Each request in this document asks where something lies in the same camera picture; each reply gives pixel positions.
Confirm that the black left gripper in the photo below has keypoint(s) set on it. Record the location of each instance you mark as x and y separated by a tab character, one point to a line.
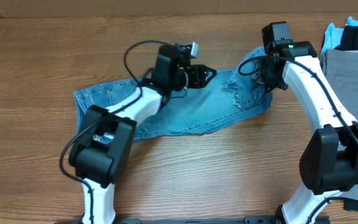
198	71

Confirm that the light blue garment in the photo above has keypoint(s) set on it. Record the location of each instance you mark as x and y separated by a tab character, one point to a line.
333	34

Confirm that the blue denim jeans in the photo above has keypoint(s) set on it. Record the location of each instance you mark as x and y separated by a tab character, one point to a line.
227	99

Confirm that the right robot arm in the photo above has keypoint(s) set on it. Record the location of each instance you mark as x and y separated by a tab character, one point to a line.
329	164

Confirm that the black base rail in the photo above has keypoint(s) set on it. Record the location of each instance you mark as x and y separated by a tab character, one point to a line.
246	220

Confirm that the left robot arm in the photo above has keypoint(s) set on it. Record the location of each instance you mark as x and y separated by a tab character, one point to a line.
100	151

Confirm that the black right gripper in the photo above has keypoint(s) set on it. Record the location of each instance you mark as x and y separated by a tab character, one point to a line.
266	78

